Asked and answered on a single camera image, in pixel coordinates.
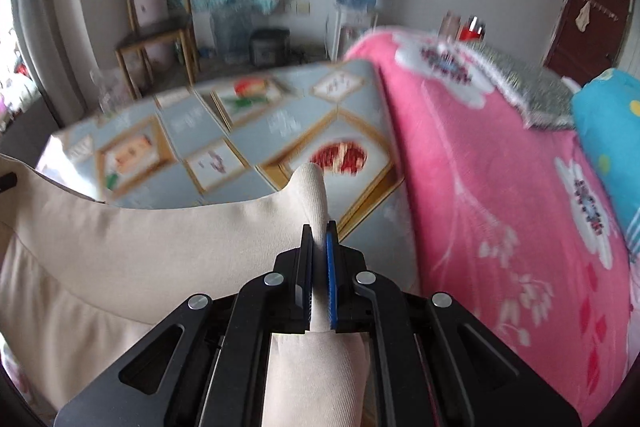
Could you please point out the silver lace-edged pillow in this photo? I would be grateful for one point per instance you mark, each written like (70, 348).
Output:
(530, 87)

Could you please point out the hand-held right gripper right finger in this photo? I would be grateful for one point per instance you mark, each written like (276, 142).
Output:
(330, 267)

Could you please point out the cream zip jacket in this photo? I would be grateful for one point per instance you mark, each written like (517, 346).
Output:
(125, 247)

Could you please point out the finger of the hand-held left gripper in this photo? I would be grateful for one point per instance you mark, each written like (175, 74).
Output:
(7, 183)

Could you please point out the wooden chair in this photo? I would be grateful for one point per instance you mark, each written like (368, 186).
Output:
(150, 38)

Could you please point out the pink floral blanket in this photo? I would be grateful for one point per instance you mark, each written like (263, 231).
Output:
(475, 207)

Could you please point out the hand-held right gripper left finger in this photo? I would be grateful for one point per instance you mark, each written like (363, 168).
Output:
(308, 267)

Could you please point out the brown door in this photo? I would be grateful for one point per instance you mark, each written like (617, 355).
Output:
(590, 52)

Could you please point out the beige jar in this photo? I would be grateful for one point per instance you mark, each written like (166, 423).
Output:
(450, 27)

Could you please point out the clear plastic container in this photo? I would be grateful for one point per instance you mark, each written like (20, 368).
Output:
(231, 34)

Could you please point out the grey picture-print bed sheet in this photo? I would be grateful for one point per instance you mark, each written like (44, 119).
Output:
(300, 107)

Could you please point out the white hanging rag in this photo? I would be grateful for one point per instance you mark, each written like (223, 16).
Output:
(583, 16)

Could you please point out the dark grey cabinet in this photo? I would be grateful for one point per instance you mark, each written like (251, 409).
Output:
(25, 137)

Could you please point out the grey curtain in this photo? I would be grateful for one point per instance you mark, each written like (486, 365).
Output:
(50, 32)

